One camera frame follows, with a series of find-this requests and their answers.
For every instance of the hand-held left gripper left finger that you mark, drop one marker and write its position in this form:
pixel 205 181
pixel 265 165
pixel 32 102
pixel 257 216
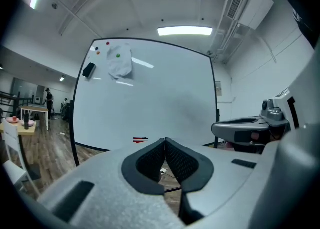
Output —
pixel 112 173

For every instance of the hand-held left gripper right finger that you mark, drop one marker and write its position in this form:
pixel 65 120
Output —
pixel 225 180

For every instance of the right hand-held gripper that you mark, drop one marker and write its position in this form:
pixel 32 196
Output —
pixel 284 101

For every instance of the black whiteboard eraser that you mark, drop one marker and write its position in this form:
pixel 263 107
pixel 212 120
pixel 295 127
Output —
pixel 89 70

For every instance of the person's right hand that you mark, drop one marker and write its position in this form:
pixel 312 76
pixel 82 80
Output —
pixel 255 135

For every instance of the red strip with black end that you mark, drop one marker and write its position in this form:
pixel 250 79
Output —
pixel 140 138

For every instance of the white power strip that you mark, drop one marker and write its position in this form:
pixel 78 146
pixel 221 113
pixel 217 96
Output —
pixel 163 171

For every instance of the pink plate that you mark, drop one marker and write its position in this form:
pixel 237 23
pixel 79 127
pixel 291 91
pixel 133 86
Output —
pixel 10 121
pixel 31 123

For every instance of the black bottle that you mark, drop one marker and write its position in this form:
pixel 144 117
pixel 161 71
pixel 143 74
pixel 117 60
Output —
pixel 26 121

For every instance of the wooden table with white legs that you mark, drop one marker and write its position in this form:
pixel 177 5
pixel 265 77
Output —
pixel 33 108

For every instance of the small ceiling light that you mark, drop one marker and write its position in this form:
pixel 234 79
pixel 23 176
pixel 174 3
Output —
pixel 62 79

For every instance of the rectangular ceiling light panel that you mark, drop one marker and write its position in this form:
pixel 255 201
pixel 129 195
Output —
pixel 185 31

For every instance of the crumpled white paper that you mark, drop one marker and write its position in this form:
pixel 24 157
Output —
pixel 120 65

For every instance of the white wooden chair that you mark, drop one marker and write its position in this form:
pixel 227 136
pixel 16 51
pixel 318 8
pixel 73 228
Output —
pixel 11 135

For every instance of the black metal railing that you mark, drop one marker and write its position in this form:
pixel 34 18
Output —
pixel 10 100

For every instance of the white air conditioner unit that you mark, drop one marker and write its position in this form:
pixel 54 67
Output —
pixel 255 5

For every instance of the person's black shirt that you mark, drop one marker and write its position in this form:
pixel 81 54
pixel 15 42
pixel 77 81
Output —
pixel 305 10

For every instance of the wall electrical box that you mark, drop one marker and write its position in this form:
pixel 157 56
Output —
pixel 219 88

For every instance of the gray fisheye camera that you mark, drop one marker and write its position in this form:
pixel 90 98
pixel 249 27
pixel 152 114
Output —
pixel 271 111

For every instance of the white whiteboard with black frame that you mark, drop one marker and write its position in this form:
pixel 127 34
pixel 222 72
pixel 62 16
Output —
pixel 150 98

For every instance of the yellow pedestal table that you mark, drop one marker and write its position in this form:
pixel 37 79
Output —
pixel 15 129

